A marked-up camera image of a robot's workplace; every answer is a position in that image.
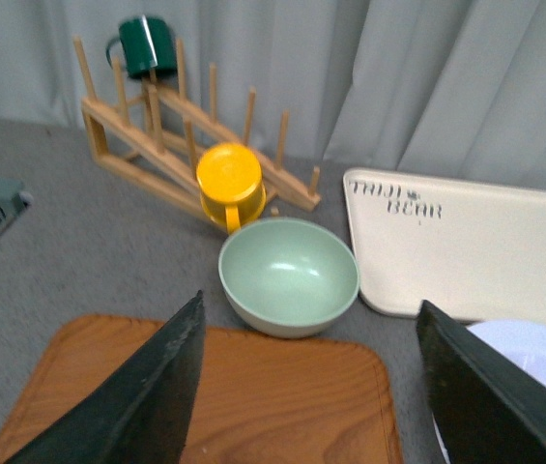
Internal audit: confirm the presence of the yellow mug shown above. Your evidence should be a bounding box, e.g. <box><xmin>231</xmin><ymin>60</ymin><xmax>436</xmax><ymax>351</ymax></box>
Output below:
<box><xmin>196</xmin><ymin>142</ymin><xmax>267</xmax><ymax>234</ymax></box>

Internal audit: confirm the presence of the beige bear tray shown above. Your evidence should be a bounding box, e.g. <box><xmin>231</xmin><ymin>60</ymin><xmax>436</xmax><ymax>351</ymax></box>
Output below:
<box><xmin>343</xmin><ymin>168</ymin><xmax>546</xmax><ymax>325</ymax></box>

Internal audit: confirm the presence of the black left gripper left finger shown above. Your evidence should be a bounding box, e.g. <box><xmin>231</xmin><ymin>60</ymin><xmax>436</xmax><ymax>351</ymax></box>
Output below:
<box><xmin>9</xmin><ymin>292</ymin><xmax>206</xmax><ymax>463</ymax></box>

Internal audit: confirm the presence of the dark green mug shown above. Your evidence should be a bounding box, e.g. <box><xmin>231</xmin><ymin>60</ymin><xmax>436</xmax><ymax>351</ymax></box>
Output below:
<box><xmin>105</xmin><ymin>15</ymin><xmax>178</xmax><ymax>80</ymax></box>

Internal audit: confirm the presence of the wooden cutting board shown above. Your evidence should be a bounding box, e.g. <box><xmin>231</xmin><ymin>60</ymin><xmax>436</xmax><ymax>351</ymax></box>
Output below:
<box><xmin>0</xmin><ymin>314</ymin><xmax>403</xmax><ymax>463</ymax></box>

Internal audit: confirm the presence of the grey curtain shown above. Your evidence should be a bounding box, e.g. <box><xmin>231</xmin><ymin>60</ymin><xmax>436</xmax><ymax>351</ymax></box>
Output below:
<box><xmin>0</xmin><ymin>1</ymin><xmax>546</xmax><ymax>189</ymax></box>

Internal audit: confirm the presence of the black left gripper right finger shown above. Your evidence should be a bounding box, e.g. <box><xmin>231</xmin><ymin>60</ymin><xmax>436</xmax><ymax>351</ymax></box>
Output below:
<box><xmin>417</xmin><ymin>301</ymin><xmax>546</xmax><ymax>463</ymax></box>

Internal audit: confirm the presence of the green bowl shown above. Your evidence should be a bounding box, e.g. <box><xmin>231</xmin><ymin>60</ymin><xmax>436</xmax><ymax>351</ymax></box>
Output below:
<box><xmin>217</xmin><ymin>217</ymin><xmax>360</xmax><ymax>338</ymax></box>

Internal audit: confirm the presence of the white round plate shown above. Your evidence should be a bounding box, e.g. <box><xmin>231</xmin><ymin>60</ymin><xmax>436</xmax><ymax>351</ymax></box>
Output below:
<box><xmin>434</xmin><ymin>318</ymin><xmax>546</xmax><ymax>464</ymax></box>

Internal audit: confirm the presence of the wooden dish rack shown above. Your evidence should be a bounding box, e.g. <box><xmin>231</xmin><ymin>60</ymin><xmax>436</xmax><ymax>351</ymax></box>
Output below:
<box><xmin>73</xmin><ymin>37</ymin><xmax>321</xmax><ymax>234</ymax></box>

